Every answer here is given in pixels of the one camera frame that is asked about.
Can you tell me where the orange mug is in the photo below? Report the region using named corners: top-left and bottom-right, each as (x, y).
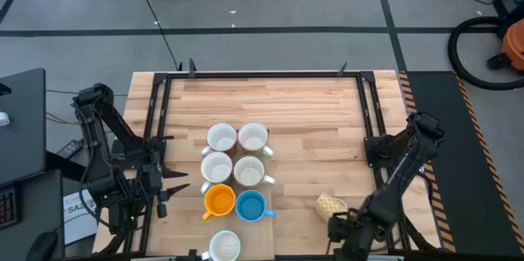
top-left (201, 183), bottom-right (237, 222)

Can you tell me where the long black floor cable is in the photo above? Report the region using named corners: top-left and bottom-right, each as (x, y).
top-left (130, 0), bottom-right (182, 70)

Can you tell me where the black cable bundle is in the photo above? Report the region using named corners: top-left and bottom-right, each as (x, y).
top-left (97, 211), bottom-right (159, 256)
top-left (374, 169), bottom-right (435, 252)

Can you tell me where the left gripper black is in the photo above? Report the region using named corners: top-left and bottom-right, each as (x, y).
top-left (138, 150), bottom-right (192, 220)

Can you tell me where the white grey mug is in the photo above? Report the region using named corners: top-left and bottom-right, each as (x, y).
top-left (199, 151), bottom-right (234, 195)

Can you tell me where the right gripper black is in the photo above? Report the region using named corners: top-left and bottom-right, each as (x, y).
top-left (327, 211), bottom-right (372, 261)

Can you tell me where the beige stoneware mug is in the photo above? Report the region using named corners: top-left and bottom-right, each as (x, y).
top-left (237, 121), bottom-right (274, 159)

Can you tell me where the black metal table frame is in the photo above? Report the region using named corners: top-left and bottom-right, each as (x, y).
top-left (122, 58), bottom-right (441, 261)

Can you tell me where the black power adapter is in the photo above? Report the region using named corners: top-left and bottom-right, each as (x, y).
top-left (56, 139), bottom-right (86, 160)

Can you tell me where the black keyboard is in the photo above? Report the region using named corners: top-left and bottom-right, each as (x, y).
top-left (0, 185), bottom-right (20, 230)

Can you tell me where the thin grey cable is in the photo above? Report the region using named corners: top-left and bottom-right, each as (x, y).
top-left (45, 88), bottom-right (129, 98)

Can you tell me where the white printed paper sheet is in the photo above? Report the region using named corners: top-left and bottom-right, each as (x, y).
top-left (62, 189), bottom-right (99, 246)

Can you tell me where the yellow cable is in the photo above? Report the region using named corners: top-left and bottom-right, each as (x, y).
top-left (45, 111), bottom-right (79, 125)

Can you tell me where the black vacuum hose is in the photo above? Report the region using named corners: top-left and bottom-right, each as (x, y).
top-left (447, 16), bottom-right (524, 91)

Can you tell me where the yellow white patterned mug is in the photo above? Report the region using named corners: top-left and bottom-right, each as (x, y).
top-left (314, 192), bottom-right (349, 223)

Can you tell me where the red-brown stoneware mug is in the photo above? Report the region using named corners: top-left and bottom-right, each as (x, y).
top-left (200, 122), bottom-right (238, 159)

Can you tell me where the black hazard-striped floor mat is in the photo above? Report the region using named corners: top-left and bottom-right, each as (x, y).
top-left (399, 70), bottom-right (524, 257)

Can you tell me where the black computer mouse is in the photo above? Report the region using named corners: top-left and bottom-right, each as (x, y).
top-left (25, 231), bottom-right (59, 261)

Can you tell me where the raised wooden shelf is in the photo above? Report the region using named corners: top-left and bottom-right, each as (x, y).
top-left (207, 128), bottom-right (275, 259)

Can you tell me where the orange vacuum cleaner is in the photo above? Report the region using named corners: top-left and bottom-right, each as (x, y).
top-left (486, 18), bottom-right (524, 74)

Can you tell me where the blue faceted mug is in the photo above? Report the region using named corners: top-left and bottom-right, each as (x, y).
top-left (235, 189), bottom-right (276, 223)

